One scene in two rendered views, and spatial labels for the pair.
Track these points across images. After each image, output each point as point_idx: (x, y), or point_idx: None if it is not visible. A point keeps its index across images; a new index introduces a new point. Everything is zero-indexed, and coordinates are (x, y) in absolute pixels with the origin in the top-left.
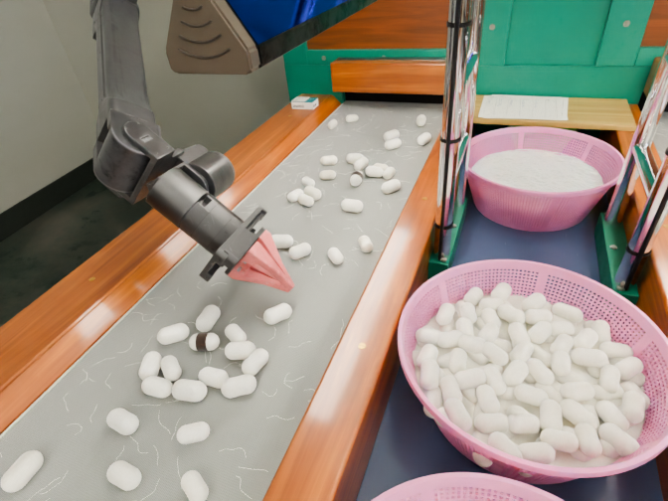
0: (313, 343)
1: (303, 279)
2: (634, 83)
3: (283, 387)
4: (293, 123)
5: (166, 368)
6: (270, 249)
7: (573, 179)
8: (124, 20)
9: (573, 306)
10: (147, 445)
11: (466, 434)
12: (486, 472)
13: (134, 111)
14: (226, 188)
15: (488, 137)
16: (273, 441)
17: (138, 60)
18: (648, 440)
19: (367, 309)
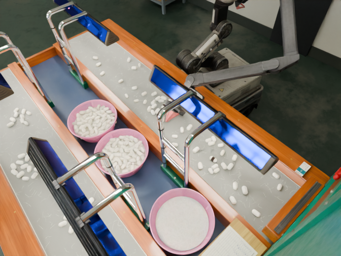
0: (151, 123)
1: (172, 128)
2: None
3: (145, 116)
4: (278, 156)
5: (160, 99)
6: (169, 113)
7: (168, 229)
8: (250, 69)
9: (124, 171)
10: (148, 97)
11: (114, 130)
12: None
13: (199, 77)
14: None
15: (212, 220)
16: (136, 112)
17: (229, 76)
18: None
19: (149, 131)
